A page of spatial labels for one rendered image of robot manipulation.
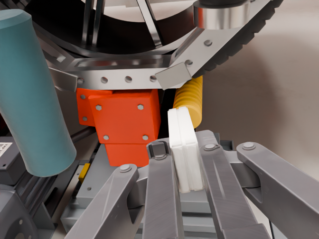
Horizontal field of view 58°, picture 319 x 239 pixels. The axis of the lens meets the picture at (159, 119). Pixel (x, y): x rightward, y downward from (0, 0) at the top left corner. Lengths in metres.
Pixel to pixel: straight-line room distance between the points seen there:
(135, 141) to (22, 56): 0.26
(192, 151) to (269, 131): 1.26
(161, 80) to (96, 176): 0.47
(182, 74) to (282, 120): 1.04
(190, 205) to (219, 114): 0.78
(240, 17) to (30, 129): 0.35
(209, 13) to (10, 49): 0.28
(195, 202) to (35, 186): 0.39
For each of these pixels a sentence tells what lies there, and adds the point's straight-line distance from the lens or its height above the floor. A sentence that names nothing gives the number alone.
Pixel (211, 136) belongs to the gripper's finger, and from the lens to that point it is 0.18.
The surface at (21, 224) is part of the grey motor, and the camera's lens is 0.69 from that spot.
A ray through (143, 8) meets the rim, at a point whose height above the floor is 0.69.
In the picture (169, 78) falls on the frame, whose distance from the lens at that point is 0.50.
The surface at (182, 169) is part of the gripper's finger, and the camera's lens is 0.16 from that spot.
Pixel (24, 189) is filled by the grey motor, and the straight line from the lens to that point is 0.74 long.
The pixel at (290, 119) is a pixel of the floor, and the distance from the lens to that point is 1.51.
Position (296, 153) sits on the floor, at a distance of 1.31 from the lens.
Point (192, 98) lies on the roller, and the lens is 0.56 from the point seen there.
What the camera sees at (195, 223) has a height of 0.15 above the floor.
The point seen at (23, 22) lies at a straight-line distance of 0.43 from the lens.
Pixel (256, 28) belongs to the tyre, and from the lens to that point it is 0.56.
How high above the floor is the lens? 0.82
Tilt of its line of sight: 34 degrees down
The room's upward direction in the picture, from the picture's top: 7 degrees counter-clockwise
